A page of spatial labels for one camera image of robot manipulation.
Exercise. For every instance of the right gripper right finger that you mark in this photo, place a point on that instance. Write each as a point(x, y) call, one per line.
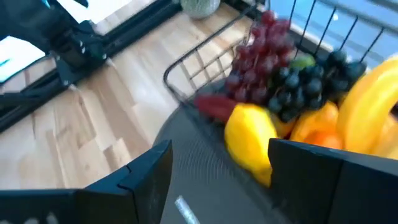
point(335, 189)

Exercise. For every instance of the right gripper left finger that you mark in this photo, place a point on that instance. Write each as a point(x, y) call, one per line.
point(93, 205)

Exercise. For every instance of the small orange tangerine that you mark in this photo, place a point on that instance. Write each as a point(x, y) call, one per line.
point(325, 141)

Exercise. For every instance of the orange yellow mango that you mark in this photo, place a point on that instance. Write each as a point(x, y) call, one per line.
point(317, 121)

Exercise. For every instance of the yellow banana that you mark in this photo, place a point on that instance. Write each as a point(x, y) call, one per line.
point(388, 140)
point(367, 105)

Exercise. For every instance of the yellow lemon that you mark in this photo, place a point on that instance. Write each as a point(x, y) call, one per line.
point(248, 137)

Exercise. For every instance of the black grape bunch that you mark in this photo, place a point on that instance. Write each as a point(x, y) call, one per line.
point(298, 90)

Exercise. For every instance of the bright green lime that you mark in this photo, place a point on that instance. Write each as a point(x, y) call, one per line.
point(302, 62)

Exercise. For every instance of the dark red chili pepper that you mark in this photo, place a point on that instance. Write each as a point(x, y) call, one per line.
point(214, 107)

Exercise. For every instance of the dark red grape bunch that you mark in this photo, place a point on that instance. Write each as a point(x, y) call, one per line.
point(261, 62)

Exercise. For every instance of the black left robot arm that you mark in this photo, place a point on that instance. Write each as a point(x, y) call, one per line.
point(31, 25)

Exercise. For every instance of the white label strip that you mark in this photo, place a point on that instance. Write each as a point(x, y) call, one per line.
point(186, 211)

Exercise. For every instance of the grey round mat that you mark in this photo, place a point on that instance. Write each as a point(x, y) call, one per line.
point(211, 174)

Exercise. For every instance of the white paper sheet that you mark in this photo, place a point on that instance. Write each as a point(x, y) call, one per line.
point(18, 59)

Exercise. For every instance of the green potted plant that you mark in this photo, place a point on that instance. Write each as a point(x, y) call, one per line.
point(200, 7)

